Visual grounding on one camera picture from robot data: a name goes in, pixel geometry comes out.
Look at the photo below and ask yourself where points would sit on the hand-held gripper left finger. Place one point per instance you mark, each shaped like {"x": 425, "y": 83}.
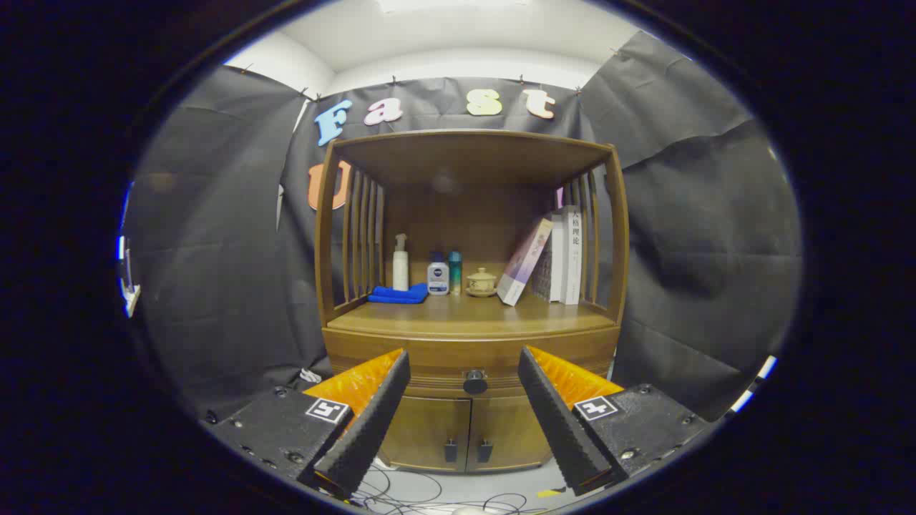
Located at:
{"x": 372, "y": 429}

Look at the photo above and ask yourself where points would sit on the white pump bottle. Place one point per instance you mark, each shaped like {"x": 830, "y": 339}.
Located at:
{"x": 400, "y": 268}

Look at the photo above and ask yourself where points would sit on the beige lidded tea cup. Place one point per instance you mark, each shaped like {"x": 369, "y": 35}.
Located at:
{"x": 481, "y": 281}

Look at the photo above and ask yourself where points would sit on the blue folded cloth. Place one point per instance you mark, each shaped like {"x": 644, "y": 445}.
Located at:
{"x": 397, "y": 294}

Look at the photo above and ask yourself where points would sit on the teal slim bottle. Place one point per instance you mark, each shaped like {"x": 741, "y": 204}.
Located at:
{"x": 455, "y": 272}

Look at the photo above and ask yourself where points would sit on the white book black lettering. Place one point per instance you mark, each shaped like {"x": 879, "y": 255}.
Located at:
{"x": 572, "y": 254}

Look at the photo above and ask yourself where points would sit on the wooden cabinet door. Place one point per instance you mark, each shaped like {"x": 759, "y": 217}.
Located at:
{"x": 512, "y": 429}
{"x": 429, "y": 429}

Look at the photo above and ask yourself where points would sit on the purple white book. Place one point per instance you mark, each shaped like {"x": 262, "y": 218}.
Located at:
{"x": 526, "y": 261}

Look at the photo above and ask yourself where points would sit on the wooden cabinet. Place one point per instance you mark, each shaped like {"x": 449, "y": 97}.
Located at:
{"x": 472, "y": 164}

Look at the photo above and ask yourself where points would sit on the wooden countertop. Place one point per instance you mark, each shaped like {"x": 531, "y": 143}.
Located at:
{"x": 465, "y": 315}

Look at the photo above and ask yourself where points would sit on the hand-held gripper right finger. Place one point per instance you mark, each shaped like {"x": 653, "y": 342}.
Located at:
{"x": 558, "y": 429}

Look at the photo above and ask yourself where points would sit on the black backdrop cloth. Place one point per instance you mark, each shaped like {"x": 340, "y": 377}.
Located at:
{"x": 215, "y": 250}

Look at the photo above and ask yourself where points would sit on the yellow floor tape piece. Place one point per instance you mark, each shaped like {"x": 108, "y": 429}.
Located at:
{"x": 549, "y": 493}

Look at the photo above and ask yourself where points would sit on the black round drawer knob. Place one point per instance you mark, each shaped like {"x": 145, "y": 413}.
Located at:
{"x": 475, "y": 382}

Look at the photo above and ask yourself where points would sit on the thin white book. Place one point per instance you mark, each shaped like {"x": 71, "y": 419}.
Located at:
{"x": 557, "y": 257}

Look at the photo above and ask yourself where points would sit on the wooden drawer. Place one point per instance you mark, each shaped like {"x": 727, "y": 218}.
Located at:
{"x": 444, "y": 354}

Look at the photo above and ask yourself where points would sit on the white blue-capped lotion bottle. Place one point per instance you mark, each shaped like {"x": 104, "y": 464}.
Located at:
{"x": 438, "y": 277}

